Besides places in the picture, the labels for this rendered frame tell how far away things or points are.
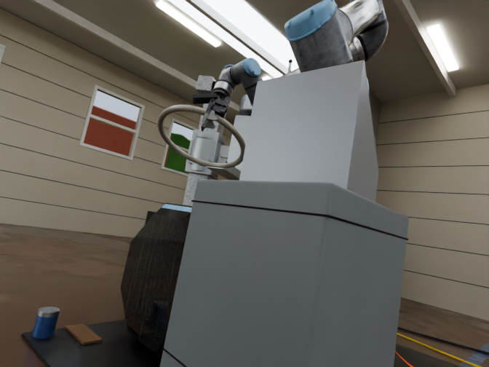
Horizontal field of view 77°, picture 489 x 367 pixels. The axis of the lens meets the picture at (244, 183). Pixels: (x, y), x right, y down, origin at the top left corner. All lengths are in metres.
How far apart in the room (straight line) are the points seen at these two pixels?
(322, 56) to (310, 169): 0.35
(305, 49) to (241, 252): 0.58
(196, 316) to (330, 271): 0.34
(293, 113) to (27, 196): 7.05
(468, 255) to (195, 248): 5.92
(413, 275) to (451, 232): 1.01
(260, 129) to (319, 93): 0.17
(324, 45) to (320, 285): 0.63
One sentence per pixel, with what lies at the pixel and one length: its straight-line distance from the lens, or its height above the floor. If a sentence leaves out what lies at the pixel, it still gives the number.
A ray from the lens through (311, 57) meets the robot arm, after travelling 0.93.
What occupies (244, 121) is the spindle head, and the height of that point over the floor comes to 1.48.
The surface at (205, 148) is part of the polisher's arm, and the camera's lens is 2.82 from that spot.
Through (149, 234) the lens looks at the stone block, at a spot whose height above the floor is 0.61.
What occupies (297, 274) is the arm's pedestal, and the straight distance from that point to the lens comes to 0.56.
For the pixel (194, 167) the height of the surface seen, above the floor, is 1.19.
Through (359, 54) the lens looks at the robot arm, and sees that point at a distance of 1.53.
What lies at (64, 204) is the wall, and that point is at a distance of 7.71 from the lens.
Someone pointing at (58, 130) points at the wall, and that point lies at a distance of 7.72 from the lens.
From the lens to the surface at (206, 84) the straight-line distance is 3.03.
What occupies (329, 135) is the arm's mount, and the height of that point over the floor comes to 0.98.
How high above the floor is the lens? 0.75
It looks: 8 degrees up
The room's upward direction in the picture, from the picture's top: 10 degrees clockwise
